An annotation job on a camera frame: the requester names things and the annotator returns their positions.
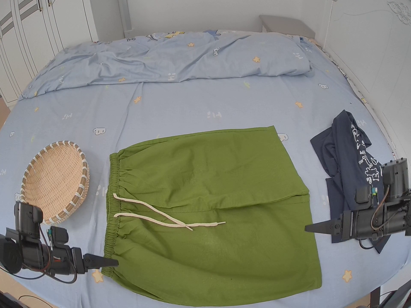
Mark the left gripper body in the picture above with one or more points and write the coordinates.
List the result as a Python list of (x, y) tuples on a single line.
[(65, 261)]

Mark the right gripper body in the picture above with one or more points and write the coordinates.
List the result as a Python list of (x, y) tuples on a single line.
[(359, 225)]

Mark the green shorts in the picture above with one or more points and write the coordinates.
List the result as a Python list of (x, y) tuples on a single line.
[(208, 188)]

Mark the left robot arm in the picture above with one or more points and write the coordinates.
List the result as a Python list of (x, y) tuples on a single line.
[(29, 252)]

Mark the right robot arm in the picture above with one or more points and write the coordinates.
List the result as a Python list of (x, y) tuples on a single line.
[(396, 178)]

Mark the round woven basket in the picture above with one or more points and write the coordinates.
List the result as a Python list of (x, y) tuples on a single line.
[(54, 178)]

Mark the bed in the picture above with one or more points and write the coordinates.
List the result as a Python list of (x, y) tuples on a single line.
[(205, 101)]

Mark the dark blue printed T-shirt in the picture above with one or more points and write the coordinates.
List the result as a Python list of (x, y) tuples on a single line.
[(340, 146)]

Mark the grey bedside table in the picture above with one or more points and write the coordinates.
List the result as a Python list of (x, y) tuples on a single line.
[(282, 26)]

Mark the pale blue quilt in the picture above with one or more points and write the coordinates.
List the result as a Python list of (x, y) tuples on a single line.
[(192, 63)]

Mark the white wardrobe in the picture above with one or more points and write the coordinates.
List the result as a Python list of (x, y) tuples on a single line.
[(64, 11)]

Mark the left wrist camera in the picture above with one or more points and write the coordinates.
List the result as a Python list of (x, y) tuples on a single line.
[(59, 235)]

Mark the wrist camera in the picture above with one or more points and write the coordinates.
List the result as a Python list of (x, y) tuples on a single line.
[(59, 235), (362, 194)]

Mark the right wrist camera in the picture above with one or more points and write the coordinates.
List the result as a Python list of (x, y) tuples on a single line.
[(362, 194)]

